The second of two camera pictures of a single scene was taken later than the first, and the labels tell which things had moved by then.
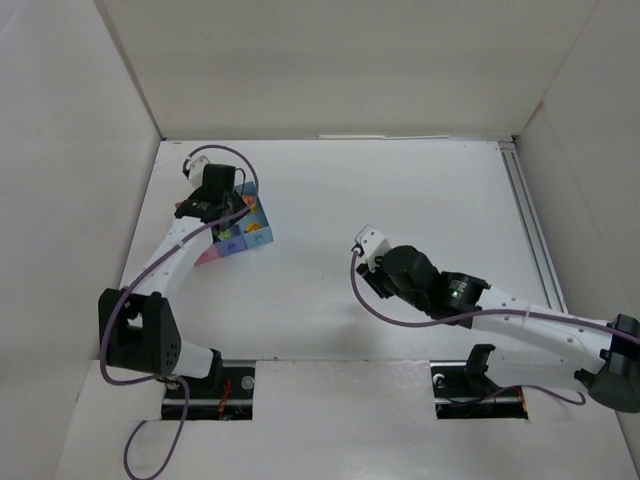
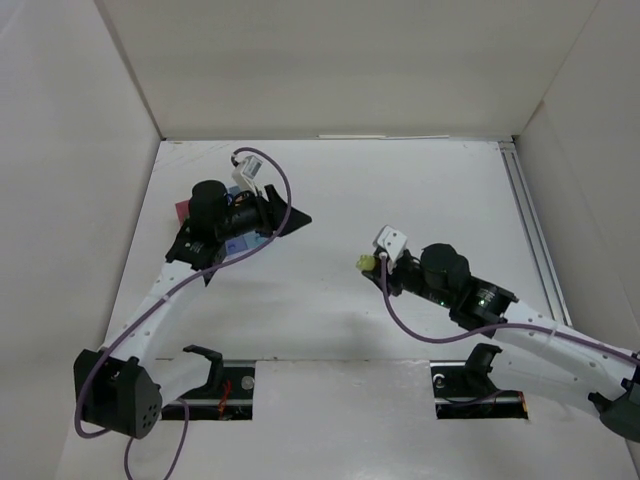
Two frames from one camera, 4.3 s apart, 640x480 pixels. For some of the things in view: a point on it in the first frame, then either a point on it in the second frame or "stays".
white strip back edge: (381, 136) stays
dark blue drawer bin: (233, 245) stays
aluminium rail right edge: (533, 230) stays
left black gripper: (223, 208) to (273, 211)
